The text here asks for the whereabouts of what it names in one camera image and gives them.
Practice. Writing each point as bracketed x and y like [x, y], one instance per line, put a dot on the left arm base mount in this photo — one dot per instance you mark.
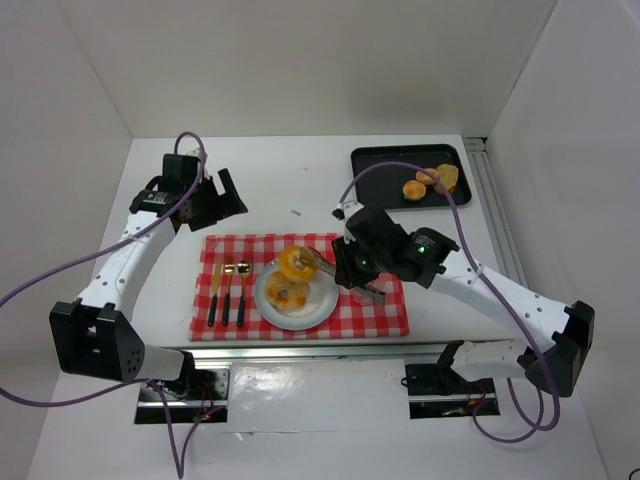
[205, 400]

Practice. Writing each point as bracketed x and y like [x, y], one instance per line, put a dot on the large brown bagel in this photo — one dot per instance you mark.
[284, 294]

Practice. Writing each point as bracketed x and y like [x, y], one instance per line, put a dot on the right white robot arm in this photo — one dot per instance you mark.
[553, 339]

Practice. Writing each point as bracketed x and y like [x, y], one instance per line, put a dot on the aluminium rail frame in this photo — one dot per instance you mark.
[488, 194]

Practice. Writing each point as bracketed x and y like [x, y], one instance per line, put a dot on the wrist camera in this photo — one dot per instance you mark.
[192, 152]
[346, 210]

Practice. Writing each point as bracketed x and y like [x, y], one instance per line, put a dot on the gold fork black handle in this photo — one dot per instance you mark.
[229, 270]

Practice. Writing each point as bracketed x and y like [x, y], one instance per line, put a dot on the baguette bread slice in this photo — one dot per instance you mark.
[448, 176]

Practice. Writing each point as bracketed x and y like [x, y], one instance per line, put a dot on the gold spoon black handle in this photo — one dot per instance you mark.
[245, 269]

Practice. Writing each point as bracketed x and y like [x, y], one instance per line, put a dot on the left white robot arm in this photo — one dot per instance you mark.
[93, 334]

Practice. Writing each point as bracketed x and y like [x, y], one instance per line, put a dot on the white grey-rimmed plate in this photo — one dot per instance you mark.
[321, 302]

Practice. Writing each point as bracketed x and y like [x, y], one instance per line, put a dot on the silver metal tongs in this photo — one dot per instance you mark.
[343, 274]

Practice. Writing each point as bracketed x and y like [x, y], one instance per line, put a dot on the black baking tray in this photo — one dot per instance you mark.
[383, 187]

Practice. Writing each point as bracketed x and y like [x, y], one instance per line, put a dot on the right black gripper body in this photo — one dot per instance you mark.
[341, 261]

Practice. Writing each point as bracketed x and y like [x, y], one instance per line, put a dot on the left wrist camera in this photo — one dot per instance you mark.
[192, 152]

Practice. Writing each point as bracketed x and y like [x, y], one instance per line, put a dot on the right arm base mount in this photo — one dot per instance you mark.
[435, 393]

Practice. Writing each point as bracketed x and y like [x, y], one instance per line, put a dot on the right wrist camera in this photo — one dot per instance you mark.
[346, 210]

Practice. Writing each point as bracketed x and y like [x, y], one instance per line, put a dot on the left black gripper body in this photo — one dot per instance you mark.
[211, 198]

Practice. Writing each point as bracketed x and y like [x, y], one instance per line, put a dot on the glazed ring donut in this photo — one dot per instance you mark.
[298, 264]

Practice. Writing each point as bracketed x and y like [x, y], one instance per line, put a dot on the clear drinking glass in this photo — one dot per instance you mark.
[372, 293]

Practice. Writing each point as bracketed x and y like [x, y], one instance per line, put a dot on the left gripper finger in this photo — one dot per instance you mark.
[195, 218]
[231, 202]

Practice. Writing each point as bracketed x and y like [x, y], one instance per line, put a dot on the small round bun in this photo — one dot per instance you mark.
[414, 190]
[428, 176]

